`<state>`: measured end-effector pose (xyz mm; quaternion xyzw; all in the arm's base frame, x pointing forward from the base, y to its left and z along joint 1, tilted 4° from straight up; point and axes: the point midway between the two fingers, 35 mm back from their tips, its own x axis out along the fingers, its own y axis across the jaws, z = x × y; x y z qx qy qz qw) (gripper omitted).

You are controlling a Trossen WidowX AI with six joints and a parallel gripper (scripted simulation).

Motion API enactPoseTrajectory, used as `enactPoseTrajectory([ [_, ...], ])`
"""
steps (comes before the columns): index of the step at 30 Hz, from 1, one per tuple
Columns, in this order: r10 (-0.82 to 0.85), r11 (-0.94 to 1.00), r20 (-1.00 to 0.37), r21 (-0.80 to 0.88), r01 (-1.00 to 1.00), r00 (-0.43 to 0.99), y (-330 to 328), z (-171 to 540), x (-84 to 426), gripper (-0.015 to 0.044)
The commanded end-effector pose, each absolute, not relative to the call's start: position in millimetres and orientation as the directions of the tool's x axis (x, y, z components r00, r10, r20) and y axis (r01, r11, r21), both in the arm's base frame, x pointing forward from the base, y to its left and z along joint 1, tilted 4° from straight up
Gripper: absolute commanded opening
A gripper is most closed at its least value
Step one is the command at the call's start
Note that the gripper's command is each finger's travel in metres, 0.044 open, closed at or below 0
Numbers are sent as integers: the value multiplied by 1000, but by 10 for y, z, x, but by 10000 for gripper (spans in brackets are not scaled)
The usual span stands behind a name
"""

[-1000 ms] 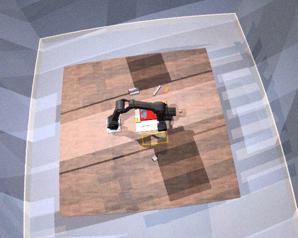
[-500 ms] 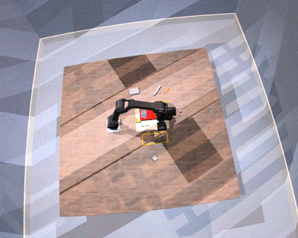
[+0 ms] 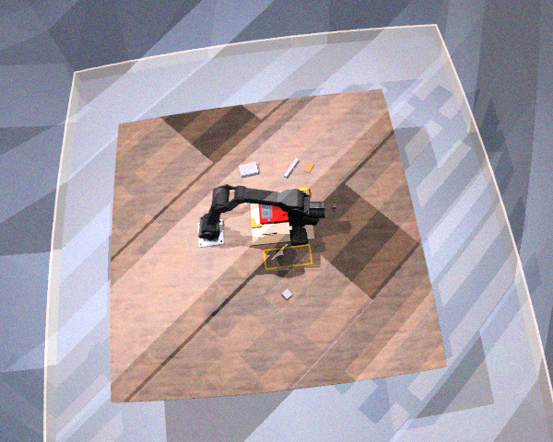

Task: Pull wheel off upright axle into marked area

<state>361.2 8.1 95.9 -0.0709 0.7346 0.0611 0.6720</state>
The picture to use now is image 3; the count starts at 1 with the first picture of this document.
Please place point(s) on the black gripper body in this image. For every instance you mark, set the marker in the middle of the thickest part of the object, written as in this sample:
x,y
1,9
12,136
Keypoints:
x,y
299,237

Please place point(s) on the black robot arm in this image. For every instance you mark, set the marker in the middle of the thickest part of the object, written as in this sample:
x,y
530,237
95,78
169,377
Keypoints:
x,y
295,202

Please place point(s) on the grey rectangular bar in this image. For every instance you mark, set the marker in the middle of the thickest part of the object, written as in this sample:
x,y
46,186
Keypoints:
x,y
292,166

